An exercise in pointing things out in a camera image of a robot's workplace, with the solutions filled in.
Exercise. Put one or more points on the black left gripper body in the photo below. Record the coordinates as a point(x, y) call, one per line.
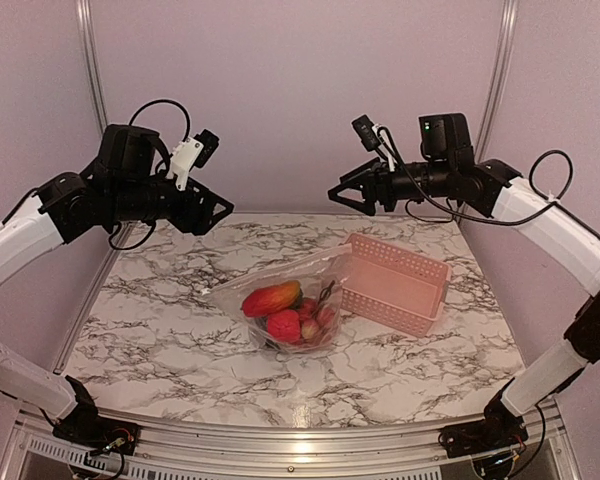
point(182, 217)

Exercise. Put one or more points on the aluminium front table rail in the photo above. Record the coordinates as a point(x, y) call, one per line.
point(172, 449)

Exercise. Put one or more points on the right aluminium corner post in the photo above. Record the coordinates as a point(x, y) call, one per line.
point(497, 86)

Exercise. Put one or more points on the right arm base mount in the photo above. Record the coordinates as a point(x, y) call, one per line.
point(476, 437)

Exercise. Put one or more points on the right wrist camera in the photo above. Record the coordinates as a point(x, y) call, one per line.
point(373, 141)

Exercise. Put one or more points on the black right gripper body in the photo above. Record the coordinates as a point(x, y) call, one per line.
point(388, 194)

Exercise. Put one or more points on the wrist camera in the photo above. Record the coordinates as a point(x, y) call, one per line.
point(193, 152)
point(373, 141)

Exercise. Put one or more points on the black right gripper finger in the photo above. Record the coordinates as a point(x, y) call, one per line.
point(353, 195)
point(361, 174)

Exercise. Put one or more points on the clear zip top bag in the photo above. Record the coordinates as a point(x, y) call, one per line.
point(292, 308)

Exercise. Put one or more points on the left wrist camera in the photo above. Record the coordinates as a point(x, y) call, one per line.
point(193, 152)

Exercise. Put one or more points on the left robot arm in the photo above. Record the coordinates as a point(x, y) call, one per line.
point(134, 178)

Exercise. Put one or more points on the left aluminium corner post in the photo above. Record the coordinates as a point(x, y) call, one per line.
point(88, 41)

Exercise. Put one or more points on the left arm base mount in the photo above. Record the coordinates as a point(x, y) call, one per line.
point(100, 433)

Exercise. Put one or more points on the bunch of red lychees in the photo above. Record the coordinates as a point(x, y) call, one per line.
point(316, 322)

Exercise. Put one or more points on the pink plastic basket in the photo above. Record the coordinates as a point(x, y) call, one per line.
point(395, 287)

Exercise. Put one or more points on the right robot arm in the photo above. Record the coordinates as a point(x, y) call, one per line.
point(499, 196)

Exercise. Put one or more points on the orange carrot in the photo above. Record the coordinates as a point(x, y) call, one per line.
point(271, 299)

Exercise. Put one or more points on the red strawberry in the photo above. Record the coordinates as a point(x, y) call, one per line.
point(284, 326)

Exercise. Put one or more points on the aluminium corner post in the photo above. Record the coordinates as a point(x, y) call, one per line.
point(88, 41)
point(497, 86)

